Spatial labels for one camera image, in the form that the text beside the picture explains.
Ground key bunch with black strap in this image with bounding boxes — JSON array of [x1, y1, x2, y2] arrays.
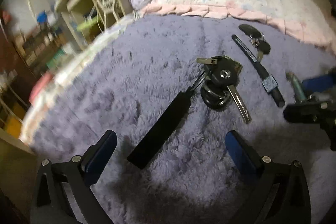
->
[[127, 55, 253, 170]]

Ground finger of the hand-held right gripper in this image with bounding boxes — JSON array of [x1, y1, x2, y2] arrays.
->
[[301, 74, 336, 92], [283, 93, 336, 152]]

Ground green bowl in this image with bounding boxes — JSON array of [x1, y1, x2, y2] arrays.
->
[[76, 17, 99, 31]]

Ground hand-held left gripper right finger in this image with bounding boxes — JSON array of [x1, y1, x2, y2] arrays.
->
[[225, 130, 312, 224]]

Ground dark wooden shelf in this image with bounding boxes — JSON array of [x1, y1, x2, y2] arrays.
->
[[0, 22, 69, 98]]

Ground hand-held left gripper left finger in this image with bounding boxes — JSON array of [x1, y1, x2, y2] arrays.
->
[[30, 130, 118, 224]]

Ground white wire rack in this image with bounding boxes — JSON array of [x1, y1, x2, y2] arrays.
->
[[95, 0, 119, 23]]

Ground blue storage box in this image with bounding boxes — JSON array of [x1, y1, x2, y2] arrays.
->
[[36, 11, 48, 24]]

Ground black pen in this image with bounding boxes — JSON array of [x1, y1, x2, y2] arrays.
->
[[231, 34, 286, 108]]

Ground purple fuzzy blanket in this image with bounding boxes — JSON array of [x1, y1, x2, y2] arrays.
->
[[25, 14, 336, 224]]

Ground pink plastic stool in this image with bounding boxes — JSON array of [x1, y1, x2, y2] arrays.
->
[[28, 72, 55, 104]]

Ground floral bedsheet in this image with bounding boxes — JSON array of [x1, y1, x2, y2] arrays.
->
[[20, 14, 140, 144]]

